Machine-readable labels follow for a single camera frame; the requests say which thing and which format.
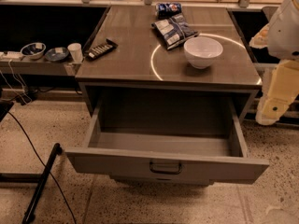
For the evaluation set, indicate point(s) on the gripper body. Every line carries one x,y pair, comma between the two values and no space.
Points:
286,36

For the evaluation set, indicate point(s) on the white power strip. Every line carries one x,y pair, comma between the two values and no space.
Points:
11,55

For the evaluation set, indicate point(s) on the black drawer handle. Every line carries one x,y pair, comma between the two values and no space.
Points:
165,168

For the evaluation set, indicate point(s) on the blue chip bag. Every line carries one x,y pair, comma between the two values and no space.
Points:
174,30

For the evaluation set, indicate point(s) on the grey side shelf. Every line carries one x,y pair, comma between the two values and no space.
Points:
39,67

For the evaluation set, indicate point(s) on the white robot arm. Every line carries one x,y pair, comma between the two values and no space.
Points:
281,35

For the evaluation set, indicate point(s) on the grey drawer cabinet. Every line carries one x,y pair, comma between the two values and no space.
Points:
141,60

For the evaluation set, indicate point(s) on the black metal stand leg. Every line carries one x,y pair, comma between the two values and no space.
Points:
29,215

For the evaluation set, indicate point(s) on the grey top drawer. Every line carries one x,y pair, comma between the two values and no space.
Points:
193,141

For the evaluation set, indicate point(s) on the small blue white bowl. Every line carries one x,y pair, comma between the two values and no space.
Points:
33,51

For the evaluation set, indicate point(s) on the blue soda can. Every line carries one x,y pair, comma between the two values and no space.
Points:
167,10

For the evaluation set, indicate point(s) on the white paper cup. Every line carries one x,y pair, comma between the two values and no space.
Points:
76,52

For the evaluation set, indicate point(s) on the black snack bar pack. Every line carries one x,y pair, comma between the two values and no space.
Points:
100,50

